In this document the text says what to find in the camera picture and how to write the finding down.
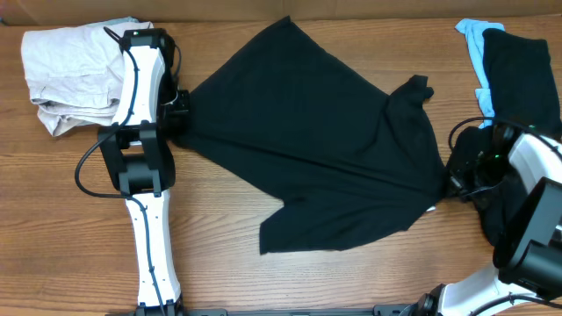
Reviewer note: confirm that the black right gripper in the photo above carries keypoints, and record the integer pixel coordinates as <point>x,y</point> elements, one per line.
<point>457,183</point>

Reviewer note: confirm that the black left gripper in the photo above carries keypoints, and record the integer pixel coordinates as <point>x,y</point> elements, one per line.
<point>183,105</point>

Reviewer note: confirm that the black t-shirt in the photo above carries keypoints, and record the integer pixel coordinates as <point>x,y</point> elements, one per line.
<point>351,163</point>

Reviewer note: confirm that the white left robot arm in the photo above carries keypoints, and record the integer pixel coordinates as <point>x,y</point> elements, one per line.
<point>140,164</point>

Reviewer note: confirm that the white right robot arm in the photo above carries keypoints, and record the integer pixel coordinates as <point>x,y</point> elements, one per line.
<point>526,265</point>

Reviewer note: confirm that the black logo shirt pile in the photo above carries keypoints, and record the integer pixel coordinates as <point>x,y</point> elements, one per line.
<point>525,98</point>

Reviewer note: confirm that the folded beige trousers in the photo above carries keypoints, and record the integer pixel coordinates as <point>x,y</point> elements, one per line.
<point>75,74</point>

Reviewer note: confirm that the light blue garment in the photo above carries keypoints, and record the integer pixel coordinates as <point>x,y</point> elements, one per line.
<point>473,30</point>

